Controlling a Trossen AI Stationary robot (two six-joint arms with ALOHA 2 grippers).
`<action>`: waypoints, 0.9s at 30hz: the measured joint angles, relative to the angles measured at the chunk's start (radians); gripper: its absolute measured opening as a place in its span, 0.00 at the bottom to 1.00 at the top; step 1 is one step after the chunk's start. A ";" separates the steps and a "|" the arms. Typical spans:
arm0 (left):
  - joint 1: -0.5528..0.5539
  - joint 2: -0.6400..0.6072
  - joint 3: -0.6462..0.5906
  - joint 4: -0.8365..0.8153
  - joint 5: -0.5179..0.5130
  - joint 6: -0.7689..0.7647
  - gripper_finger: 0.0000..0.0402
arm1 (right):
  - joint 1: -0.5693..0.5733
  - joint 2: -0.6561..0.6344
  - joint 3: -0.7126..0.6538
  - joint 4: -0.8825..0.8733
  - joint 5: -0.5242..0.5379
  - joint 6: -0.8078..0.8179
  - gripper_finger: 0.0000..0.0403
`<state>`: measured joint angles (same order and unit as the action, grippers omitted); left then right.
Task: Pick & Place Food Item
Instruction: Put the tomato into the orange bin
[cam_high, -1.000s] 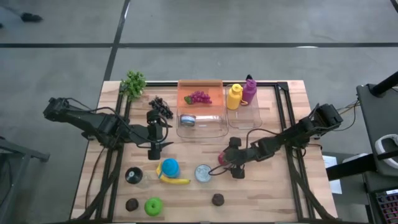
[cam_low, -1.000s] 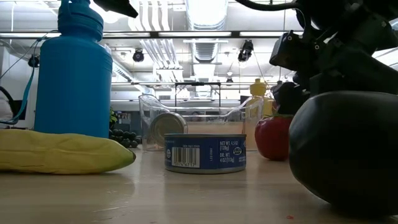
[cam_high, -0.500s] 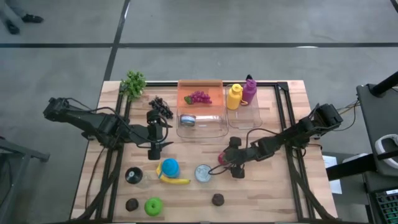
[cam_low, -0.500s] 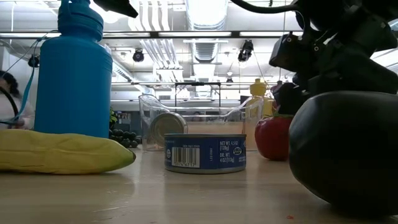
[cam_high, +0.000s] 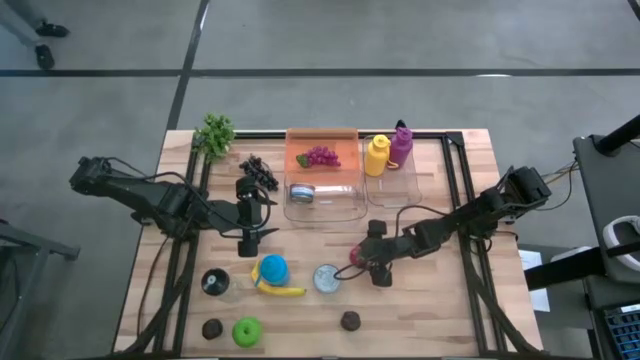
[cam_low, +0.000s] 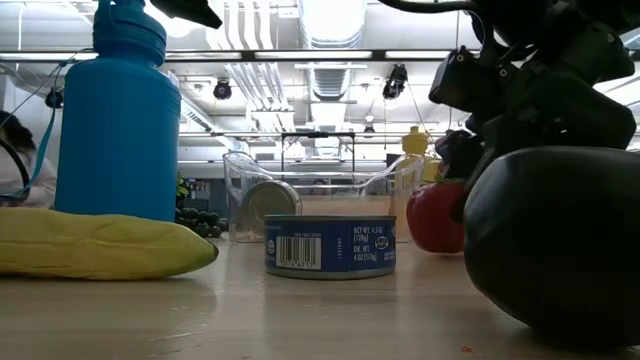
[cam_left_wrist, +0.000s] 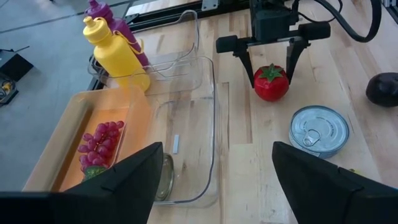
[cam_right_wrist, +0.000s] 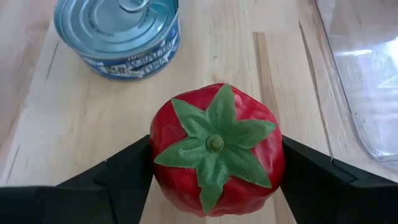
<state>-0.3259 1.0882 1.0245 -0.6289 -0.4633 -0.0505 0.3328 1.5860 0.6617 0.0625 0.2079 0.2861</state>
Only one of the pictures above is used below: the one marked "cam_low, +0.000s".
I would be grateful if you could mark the red toy strawberry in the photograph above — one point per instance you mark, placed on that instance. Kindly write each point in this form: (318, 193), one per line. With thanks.
(432, 220)

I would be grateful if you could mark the person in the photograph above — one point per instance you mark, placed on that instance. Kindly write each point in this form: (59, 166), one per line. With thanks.
(319, 186)

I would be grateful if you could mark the yellow plastic water bottle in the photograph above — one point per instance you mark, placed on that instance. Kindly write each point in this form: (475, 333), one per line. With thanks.
(415, 142)

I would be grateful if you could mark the yellow banana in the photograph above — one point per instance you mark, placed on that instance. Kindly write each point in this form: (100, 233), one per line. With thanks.
(100, 245)

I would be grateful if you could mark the black overhead rail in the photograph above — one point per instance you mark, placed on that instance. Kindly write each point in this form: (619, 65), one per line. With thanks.
(378, 55)

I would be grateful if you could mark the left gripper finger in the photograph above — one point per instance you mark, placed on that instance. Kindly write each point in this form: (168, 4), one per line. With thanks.
(192, 11)

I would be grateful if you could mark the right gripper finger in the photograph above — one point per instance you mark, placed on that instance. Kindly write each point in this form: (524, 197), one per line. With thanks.
(475, 172)

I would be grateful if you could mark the blue plastic water bottle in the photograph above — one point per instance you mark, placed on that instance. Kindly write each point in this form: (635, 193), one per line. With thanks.
(120, 140)

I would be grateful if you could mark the dark brown avocado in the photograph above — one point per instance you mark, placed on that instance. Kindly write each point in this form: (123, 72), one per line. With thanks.
(555, 240)

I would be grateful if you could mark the blue labelled tuna can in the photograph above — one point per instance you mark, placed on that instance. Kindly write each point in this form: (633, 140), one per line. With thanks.
(270, 205)
(330, 230)

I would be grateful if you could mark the black ceiling spotlight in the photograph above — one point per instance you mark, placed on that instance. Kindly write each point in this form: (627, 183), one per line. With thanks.
(54, 97)
(395, 80)
(222, 89)

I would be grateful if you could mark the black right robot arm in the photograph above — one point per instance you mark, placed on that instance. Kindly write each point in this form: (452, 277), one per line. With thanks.
(525, 15)

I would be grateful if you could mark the black toy grape bunch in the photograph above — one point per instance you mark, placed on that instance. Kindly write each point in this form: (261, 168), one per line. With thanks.
(202, 225)

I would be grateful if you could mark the large clear plastic bin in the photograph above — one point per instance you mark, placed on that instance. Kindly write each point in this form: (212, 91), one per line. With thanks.
(232, 190)

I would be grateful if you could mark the black background rack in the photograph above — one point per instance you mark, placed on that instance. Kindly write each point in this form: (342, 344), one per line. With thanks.
(320, 134)

